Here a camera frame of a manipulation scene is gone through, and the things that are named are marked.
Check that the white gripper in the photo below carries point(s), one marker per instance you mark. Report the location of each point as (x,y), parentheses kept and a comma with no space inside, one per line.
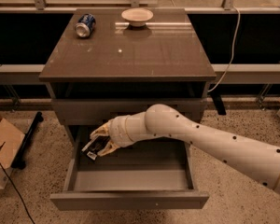
(118,131)

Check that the black rxbar chocolate bar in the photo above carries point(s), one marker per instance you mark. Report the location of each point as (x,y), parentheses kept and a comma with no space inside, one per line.
(95,145)

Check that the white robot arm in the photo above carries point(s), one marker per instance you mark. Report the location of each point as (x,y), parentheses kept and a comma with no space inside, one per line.
(257,160)

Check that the closed grey top drawer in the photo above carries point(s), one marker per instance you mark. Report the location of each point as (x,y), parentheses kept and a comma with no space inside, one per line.
(98,111)

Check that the open grey middle drawer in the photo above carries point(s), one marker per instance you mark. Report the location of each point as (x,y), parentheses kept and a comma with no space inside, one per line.
(149,175)

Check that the grey drawer cabinet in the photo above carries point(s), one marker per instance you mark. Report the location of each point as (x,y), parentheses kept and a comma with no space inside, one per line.
(162,60)

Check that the black bar stand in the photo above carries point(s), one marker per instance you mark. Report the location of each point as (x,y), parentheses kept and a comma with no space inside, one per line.
(19,161)

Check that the cardboard box left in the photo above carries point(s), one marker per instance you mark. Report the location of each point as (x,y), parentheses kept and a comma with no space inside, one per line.
(10,142)

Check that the blue pepsi can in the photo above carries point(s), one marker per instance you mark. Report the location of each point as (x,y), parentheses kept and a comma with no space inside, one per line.
(85,25)

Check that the white ceramic bowl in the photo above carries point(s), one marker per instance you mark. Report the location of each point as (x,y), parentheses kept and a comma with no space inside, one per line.
(137,17)

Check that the black bracket leg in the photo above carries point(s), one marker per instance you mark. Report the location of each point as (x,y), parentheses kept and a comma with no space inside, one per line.
(218,103)

